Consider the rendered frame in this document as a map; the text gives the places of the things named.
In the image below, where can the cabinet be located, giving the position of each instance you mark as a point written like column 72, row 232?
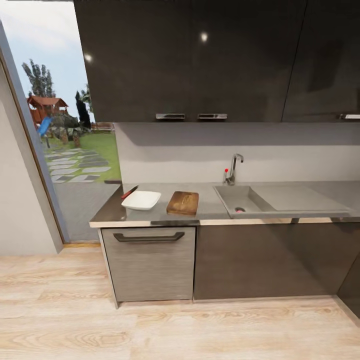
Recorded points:
column 324, row 85
column 189, row 61

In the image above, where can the dishwasher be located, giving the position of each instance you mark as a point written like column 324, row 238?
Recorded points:
column 150, row 263

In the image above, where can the bowl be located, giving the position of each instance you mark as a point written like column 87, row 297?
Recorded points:
column 142, row 200

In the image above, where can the drop in sink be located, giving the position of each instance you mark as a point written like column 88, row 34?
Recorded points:
column 273, row 199

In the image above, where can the cutting board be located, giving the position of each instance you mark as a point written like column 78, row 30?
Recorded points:
column 183, row 203

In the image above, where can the parer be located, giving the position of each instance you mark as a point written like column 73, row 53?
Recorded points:
column 128, row 193

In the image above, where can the fixed window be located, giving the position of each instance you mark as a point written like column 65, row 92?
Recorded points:
column 76, row 157

